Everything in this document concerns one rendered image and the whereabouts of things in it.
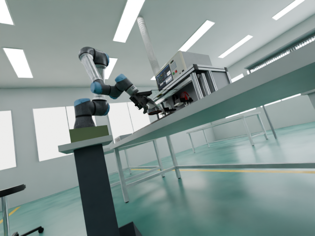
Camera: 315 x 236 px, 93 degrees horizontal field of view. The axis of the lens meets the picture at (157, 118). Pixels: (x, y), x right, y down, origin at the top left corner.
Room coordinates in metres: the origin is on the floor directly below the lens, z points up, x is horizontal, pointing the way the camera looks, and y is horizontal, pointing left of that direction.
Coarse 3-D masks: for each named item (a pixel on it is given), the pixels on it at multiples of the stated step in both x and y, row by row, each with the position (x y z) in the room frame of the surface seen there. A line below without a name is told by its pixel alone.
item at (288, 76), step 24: (312, 48) 0.35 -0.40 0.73; (264, 72) 0.44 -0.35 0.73; (288, 72) 0.39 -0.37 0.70; (312, 72) 0.47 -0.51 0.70; (216, 96) 0.58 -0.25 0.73; (240, 96) 0.57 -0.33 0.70; (264, 96) 0.76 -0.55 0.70; (288, 96) 1.13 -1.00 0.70; (168, 120) 0.87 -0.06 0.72; (192, 120) 1.01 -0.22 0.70; (120, 144) 1.65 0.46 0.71
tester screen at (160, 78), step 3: (168, 66) 1.32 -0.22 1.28; (165, 69) 1.36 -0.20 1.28; (168, 69) 1.33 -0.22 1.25; (162, 72) 1.41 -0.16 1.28; (165, 72) 1.37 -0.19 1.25; (159, 75) 1.46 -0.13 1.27; (162, 75) 1.42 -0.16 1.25; (168, 75) 1.35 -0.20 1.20; (156, 78) 1.51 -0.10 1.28; (159, 78) 1.47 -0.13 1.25; (162, 78) 1.43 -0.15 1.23; (165, 78) 1.39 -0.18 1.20; (159, 81) 1.48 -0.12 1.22; (162, 81) 1.44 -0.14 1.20; (159, 84) 1.49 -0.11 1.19; (165, 84) 1.41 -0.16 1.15; (159, 87) 1.50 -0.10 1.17
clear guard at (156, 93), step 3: (150, 90) 1.23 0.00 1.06; (153, 90) 1.25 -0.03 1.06; (156, 90) 1.27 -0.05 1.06; (159, 90) 1.29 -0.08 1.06; (162, 90) 1.31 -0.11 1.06; (165, 90) 1.33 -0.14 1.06; (168, 90) 1.36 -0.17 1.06; (153, 93) 1.32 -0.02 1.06; (156, 93) 1.34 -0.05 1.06; (159, 93) 1.37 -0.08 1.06; (162, 93) 1.39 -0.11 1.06; (165, 93) 1.42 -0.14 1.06; (147, 96) 1.37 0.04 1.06; (150, 96) 1.39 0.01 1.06; (153, 96) 1.42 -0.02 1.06; (156, 96) 1.44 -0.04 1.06; (159, 96) 1.47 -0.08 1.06; (162, 96) 1.49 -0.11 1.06; (153, 99) 1.51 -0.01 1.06; (156, 99) 1.53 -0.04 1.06
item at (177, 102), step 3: (177, 99) 1.21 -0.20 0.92; (180, 99) 1.19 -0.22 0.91; (183, 99) 1.21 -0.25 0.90; (192, 99) 1.26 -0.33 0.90; (177, 102) 1.21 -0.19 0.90; (180, 102) 1.18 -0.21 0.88; (183, 102) 1.21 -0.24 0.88; (189, 102) 1.27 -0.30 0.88; (174, 105) 1.22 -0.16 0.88; (177, 105) 1.22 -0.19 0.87; (186, 105) 1.28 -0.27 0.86
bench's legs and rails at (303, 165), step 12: (168, 144) 2.53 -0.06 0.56; (120, 168) 2.03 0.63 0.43; (180, 168) 2.42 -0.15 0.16; (192, 168) 2.20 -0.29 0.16; (204, 168) 2.01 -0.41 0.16; (216, 168) 1.86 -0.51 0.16; (228, 168) 1.73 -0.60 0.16; (240, 168) 1.61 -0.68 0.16; (252, 168) 1.52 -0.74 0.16; (264, 168) 1.43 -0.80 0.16; (276, 168) 1.35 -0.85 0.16; (288, 168) 1.28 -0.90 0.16; (300, 168) 1.22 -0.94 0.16; (312, 168) 1.16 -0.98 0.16; (120, 180) 2.02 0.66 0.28; (144, 180) 2.19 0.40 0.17
